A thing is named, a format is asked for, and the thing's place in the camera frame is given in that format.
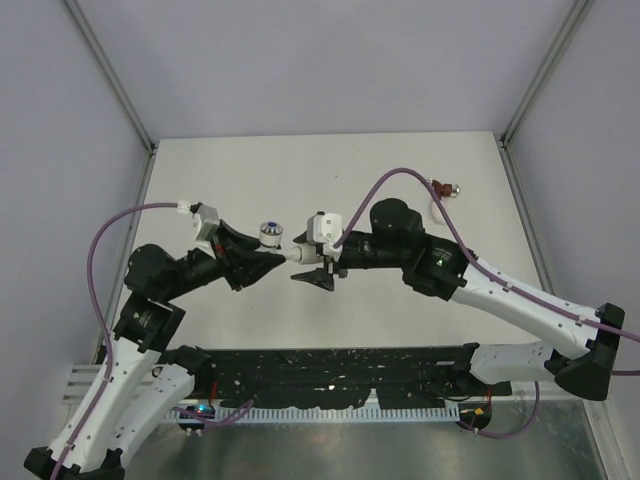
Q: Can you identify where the white elbow pipe fitting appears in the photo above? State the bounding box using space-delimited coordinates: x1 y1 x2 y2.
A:
292 244 322 265

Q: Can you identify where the white water faucet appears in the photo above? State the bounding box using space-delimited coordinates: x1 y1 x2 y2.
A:
259 221 302 262

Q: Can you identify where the red faucet with elbow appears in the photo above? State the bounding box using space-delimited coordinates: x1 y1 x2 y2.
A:
429 179 460 225

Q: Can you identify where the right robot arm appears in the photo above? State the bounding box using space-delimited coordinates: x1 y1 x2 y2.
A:
294 198 625 401

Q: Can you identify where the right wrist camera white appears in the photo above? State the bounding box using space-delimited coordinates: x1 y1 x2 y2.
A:
306 213 343 260

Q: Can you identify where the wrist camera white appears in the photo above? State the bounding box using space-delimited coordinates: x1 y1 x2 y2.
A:
177 200 220 257
306 213 343 260

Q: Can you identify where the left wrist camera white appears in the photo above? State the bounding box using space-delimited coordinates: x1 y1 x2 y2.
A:
177 200 220 257

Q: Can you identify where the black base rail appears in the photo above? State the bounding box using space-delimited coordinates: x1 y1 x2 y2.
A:
159 343 512 410

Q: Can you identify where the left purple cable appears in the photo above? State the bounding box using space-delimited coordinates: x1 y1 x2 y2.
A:
49 201 194 480

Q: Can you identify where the purple cable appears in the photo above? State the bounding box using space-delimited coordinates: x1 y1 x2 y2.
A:
49 201 194 480
333 168 640 376

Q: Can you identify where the white slotted cable duct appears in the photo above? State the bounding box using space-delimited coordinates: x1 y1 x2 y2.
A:
164 405 461 422

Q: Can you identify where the left aluminium frame post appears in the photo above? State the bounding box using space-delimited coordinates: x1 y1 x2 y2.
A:
62 0 159 156

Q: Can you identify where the aluminium frame post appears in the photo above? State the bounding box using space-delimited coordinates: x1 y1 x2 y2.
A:
62 0 159 156
498 0 594 149

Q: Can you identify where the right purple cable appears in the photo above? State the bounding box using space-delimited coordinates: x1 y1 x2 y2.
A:
333 168 640 376

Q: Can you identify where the right aluminium frame post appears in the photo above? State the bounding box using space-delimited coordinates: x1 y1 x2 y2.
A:
498 0 594 149

